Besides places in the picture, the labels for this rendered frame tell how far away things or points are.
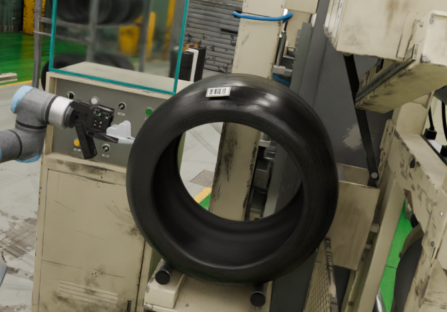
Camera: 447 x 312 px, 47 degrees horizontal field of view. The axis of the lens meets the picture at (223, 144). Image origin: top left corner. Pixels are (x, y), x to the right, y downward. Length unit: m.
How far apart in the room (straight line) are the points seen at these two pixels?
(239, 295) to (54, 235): 1.08
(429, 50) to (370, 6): 0.16
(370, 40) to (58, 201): 1.71
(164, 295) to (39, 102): 0.66
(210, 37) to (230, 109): 9.83
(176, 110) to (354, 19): 0.54
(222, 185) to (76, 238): 0.91
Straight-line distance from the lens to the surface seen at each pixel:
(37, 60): 5.29
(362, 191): 1.70
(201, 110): 1.33
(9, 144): 1.56
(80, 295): 2.59
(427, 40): 0.95
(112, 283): 2.49
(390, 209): 1.75
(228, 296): 1.69
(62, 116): 1.54
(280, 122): 1.31
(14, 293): 3.06
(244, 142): 1.72
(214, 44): 11.10
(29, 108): 1.58
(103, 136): 1.51
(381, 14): 1.04
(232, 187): 1.78
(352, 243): 1.77
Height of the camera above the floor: 1.72
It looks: 17 degrees down
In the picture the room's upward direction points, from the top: 10 degrees clockwise
